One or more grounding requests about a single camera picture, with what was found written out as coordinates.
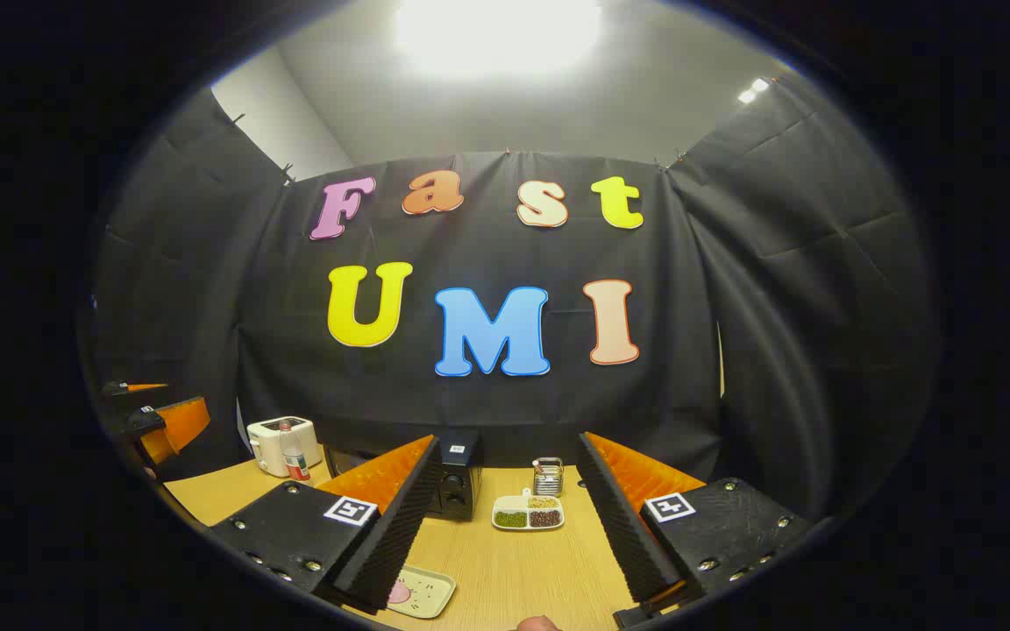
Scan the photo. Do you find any white divided dish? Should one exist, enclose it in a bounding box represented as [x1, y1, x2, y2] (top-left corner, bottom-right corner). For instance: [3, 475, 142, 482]
[492, 489, 565, 532]

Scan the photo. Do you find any clear plastic bottle red label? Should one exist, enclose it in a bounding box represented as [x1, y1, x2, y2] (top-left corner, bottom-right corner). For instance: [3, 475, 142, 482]
[279, 421, 311, 483]

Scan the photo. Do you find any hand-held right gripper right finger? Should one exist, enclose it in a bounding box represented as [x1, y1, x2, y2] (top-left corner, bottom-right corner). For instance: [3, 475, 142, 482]
[575, 431, 822, 627]

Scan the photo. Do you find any wire mesh holder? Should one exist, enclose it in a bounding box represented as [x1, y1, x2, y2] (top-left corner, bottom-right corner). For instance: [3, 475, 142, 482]
[533, 457, 565, 498]

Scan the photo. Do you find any large ceiling light panel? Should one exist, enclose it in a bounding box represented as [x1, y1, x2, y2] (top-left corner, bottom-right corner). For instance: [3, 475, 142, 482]
[393, 0, 604, 75]

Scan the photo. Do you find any black electric oven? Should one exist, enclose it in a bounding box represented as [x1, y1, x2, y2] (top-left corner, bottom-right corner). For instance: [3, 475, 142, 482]
[323, 428, 485, 523]

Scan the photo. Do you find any white toaster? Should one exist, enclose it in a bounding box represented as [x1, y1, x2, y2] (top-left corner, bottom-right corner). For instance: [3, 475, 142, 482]
[246, 416, 324, 479]

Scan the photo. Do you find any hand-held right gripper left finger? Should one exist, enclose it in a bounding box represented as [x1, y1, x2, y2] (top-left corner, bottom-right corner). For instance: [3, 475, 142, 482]
[207, 434, 445, 614]

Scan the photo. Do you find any cream square plate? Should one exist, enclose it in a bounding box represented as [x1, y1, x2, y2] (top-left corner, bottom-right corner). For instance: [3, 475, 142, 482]
[385, 565, 458, 620]

